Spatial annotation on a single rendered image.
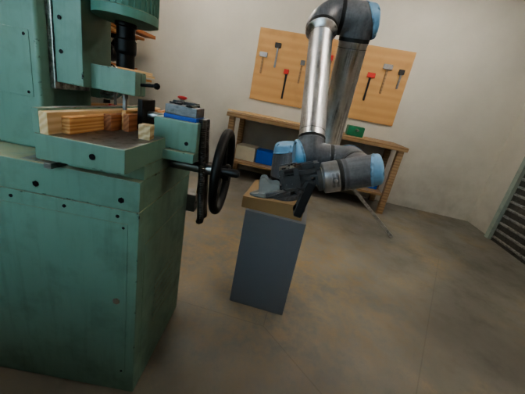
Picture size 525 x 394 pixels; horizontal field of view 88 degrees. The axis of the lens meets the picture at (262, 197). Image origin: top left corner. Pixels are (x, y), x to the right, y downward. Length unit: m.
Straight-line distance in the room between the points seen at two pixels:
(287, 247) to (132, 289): 0.73
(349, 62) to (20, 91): 1.08
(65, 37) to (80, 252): 0.60
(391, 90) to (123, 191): 3.74
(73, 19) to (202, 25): 3.56
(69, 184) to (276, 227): 0.85
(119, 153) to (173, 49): 3.99
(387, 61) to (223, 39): 2.19
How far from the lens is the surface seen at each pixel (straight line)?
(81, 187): 0.88
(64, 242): 0.99
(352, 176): 0.77
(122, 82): 0.98
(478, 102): 4.52
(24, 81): 1.06
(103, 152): 0.72
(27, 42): 1.04
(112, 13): 0.95
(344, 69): 1.23
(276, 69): 4.12
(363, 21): 1.22
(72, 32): 1.02
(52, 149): 0.79
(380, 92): 4.11
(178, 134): 0.88
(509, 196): 4.22
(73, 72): 1.02
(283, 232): 1.34
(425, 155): 4.36
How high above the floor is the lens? 1.06
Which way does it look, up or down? 19 degrees down
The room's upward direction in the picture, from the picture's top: 11 degrees clockwise
